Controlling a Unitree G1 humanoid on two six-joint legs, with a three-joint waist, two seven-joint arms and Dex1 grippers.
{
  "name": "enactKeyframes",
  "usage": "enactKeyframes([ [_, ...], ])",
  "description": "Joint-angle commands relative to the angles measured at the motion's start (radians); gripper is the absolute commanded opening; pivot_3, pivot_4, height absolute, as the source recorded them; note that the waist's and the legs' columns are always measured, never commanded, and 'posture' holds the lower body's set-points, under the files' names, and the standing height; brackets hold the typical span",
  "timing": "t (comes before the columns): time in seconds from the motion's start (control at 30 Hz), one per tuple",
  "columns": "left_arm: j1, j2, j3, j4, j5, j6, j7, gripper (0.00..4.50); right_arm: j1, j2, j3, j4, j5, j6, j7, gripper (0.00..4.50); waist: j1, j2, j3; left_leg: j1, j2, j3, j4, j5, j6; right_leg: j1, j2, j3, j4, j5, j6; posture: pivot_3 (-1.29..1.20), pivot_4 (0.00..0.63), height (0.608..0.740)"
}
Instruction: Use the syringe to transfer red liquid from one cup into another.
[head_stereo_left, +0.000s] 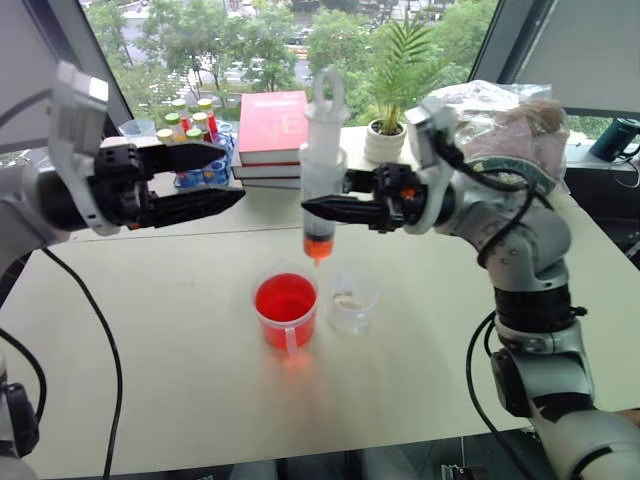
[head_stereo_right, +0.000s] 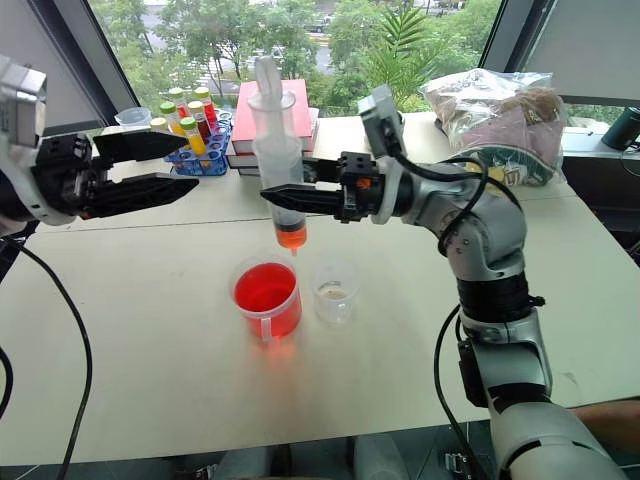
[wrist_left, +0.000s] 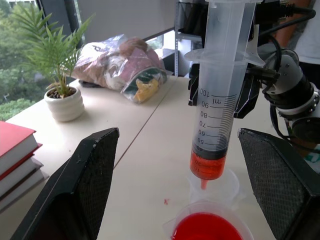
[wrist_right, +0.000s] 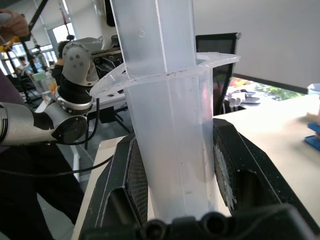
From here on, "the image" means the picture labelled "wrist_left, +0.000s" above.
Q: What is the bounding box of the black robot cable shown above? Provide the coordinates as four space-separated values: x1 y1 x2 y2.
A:
268 103 320 154
258 4 318 83

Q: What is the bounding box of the red hardcover book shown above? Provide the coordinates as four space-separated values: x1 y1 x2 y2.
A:
0 154 45 199
0 120 44 176

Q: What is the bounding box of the person in white shirt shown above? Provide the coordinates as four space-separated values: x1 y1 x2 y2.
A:
272 0 320 65

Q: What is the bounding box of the grey hardcover book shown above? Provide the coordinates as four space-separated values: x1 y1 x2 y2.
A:
0 169 50 214

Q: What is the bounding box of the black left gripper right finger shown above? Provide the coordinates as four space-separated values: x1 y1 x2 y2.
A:
236 127 320 240

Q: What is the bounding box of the green plant in white pot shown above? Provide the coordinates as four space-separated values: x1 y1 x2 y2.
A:
11 2 95 123

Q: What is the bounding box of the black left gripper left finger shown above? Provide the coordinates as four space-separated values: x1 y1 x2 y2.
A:
10 127 120 240

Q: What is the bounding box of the empty clear plastic cup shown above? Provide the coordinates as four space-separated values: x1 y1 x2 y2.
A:
186 168 246 211

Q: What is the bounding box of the clear cup with red liquid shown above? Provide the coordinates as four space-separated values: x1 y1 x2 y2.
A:
162 201 255 240

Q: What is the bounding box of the clear plastic bag with clutter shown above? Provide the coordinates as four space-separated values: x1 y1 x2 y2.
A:
71 34 174 104

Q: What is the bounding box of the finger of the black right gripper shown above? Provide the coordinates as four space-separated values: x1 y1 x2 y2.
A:
187 63 201 107
233 66 264 120

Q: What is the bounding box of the grey metal shelf rack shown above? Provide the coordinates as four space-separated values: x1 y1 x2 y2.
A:
174 0 209 78

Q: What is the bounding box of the large clear plastic syringe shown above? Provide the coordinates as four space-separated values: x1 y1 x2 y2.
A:
184 0 266 191

